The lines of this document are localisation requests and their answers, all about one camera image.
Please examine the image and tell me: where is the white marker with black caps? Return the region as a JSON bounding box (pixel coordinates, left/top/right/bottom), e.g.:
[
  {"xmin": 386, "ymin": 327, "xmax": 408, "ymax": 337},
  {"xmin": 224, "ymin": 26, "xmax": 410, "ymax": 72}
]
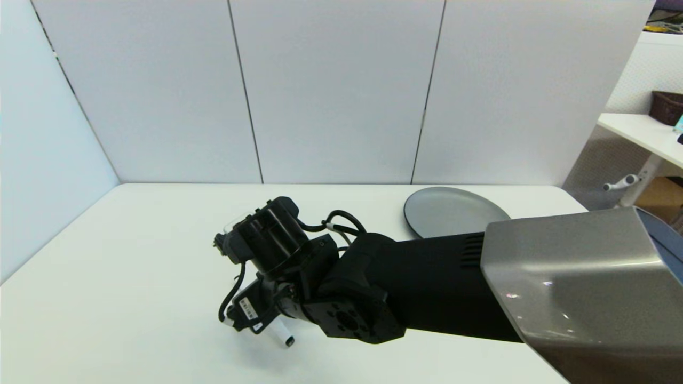
[{"xmin": 268, "ymin": 322, "xmax": 296, "ymax": 348}]

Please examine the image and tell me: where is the dark grey round plate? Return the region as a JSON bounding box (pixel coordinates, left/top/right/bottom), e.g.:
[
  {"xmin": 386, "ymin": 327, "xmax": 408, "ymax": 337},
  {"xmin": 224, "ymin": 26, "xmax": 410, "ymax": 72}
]
[{"xmin": 403, "ymin": 186, "xmax": 512, "ymax": 239}]

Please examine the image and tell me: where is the white side table leg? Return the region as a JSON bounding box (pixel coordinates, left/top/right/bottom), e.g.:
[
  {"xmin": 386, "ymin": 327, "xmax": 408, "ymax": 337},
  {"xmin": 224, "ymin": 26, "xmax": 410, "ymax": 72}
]
[{"xmin": 618, "ymin": 154, "xmax": 663, "ymax": 209}]

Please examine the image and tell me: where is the brown cardboard box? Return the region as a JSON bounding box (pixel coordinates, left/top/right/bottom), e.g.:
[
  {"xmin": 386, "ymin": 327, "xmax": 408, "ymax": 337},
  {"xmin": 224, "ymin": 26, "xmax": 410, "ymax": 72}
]
[{"xmin": 635, "ymin": 176, "xmax": 683, "ymax": 225}]

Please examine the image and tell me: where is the white side table top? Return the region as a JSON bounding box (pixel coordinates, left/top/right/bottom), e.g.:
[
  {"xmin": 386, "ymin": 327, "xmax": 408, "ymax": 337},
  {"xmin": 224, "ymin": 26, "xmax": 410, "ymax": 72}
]
[{"xmin": 597, "ymin": 113, "xmax": 683, "ymax": 170}]

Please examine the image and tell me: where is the dark brown woven basket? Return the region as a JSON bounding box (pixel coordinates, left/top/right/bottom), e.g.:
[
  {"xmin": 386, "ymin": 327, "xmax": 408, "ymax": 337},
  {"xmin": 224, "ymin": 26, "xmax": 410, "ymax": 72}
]
[{"xmin": 649, "ymin": 91, "xmax": 683, "ymax": 126}]

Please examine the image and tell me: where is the white perforated partition panel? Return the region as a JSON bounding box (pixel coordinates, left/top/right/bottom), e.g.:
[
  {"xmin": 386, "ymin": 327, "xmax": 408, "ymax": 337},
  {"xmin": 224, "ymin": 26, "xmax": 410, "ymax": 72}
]
[{"xmin": 561, "ymin": 32, "xmax": 683, "ymax": 211}]

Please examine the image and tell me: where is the yellow clutter behind partition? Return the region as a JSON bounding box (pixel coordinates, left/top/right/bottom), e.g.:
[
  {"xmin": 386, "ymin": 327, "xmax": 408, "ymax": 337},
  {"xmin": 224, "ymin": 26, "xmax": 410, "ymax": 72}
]
[{"xmin": 645, "ymin": 20, "xmax": 683, "ymax": 35}]

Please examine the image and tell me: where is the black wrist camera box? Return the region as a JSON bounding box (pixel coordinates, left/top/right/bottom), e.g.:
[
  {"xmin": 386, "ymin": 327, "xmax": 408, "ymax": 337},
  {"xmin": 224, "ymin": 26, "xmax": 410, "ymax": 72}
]
[{"xmin": 213, "ymin": 213, "xmax": 252, "ymax": 265}]

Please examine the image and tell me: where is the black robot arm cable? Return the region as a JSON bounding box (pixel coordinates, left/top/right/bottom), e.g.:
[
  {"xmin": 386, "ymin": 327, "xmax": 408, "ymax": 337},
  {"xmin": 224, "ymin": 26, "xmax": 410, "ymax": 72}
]
[{"xmin": 218, "ymin": 210, "xmax": 368, "ymax": 324}]

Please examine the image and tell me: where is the white table crank handle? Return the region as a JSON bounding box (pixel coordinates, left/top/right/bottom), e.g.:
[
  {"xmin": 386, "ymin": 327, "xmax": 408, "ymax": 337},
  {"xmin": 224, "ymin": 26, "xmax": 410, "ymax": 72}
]
[{"xmin": 602, "ymin": 174, "xmax": 641, "ymax": 192}]

